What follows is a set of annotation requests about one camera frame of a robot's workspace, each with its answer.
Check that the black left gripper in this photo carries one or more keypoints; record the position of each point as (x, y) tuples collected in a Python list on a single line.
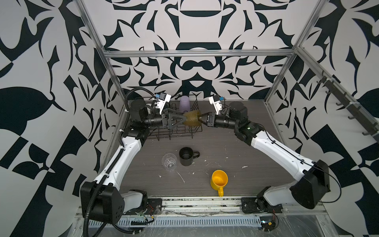
[(168, 124)]

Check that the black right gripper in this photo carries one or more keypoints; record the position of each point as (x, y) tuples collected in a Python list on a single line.
[(210, 121)]

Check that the olive tinted glass cup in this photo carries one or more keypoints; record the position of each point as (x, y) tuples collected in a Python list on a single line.
[(192, 118)]

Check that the lilac plastic cup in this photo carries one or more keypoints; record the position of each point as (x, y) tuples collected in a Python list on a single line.
[(184, 105)]

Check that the clear glass cup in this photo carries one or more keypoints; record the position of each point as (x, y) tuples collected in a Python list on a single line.
[(169, 162)]

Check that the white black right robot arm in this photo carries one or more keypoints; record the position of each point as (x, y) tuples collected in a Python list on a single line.
[(311, 179)]

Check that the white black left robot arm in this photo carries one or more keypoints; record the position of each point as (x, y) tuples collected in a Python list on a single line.
[(100, 199)]

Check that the black ceramic mug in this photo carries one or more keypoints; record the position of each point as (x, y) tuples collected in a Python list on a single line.
[(187, 155)]

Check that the yellow ceramic mug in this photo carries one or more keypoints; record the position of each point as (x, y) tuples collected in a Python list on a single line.
[(219, 180)]

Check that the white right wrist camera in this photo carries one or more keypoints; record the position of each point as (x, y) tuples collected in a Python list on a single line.
[(218, 103)]

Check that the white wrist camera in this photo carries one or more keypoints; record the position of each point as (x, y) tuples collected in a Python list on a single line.
[(161, 100), (218, 103)]

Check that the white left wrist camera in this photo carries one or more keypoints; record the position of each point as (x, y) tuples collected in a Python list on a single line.
[(161, 100)]

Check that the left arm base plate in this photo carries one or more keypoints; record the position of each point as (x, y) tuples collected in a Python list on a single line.
[(151, 206)]

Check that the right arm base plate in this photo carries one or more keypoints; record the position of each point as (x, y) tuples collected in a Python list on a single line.
[(258, 205)]

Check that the white slotted cable duct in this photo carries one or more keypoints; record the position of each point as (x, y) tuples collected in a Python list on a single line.
[(186, 221)]

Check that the black wall hook rail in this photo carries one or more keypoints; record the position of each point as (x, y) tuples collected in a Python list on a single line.
[(356, 109)]

